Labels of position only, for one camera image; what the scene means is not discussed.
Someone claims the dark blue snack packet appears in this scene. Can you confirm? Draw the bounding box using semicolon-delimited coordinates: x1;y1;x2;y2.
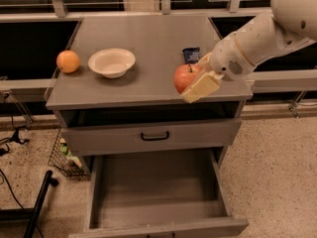
182;47;200;64

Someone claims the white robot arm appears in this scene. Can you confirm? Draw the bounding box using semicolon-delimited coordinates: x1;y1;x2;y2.
181;0;317;103

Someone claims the white bowl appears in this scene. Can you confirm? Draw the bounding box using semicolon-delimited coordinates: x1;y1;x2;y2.
88;49;136;78

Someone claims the metal window railing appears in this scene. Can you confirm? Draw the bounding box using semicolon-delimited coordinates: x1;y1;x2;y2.
0;0;317;22

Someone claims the open grey middle drawer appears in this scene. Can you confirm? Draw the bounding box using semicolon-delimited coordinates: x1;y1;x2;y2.
69;149;249;238

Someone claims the grey top drawer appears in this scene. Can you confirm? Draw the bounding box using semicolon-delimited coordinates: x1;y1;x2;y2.
61;118;242;156

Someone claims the black floor cable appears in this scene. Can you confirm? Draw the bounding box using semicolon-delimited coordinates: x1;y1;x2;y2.
0;114;31;157

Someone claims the orange fruit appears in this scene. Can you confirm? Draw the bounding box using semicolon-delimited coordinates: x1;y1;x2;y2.
56;51;80;73

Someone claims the black stand leg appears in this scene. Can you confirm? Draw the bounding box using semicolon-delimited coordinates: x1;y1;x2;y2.
0;170;58;238

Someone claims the red apple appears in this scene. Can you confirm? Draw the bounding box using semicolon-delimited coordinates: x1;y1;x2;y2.
173;63;202;93

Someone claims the black wire basket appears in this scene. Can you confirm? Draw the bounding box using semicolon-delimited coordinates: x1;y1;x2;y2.
48;131;88;179

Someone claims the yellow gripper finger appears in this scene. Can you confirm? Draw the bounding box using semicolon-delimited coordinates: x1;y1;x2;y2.
181;71;224;103
197;53;211;69

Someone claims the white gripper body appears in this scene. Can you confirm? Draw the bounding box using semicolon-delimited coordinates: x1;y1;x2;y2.
207;32;256;80

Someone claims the black drawer handle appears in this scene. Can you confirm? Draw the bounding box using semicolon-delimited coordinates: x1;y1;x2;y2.
140;131;170;142

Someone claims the grey drawer cabinet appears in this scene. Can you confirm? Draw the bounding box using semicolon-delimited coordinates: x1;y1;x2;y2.
44;14;254;238

